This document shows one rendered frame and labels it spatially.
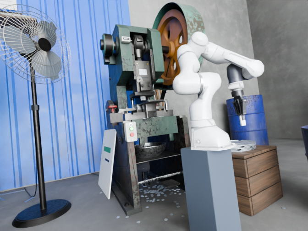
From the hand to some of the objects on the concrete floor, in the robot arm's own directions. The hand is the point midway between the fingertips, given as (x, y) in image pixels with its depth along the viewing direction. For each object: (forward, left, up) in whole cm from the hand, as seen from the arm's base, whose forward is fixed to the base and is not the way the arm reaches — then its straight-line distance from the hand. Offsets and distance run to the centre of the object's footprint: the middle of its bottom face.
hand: (242, 120), depth 117 cm
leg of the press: (+84, +2, -56) cm, 101 cm away
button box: (+118, +56, -54) cm, 142 cm away
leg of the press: (+94, +54, -56) cm, 122 cm away
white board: (+112, +58, -55) cm, 138 cm away
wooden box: (+13, -5, -55) cm, 57 cm away
